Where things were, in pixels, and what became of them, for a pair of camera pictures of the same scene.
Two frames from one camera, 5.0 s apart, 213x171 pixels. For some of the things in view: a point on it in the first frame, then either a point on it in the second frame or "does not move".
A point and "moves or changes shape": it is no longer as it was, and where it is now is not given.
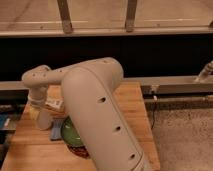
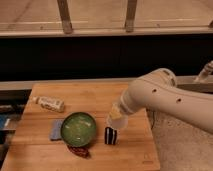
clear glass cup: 44,119 moves or changes shape
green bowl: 70,134 does not move
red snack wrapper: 80,151 does not move
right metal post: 131,15 does not move
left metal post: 64,10 does not move
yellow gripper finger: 34,113 to 115,112
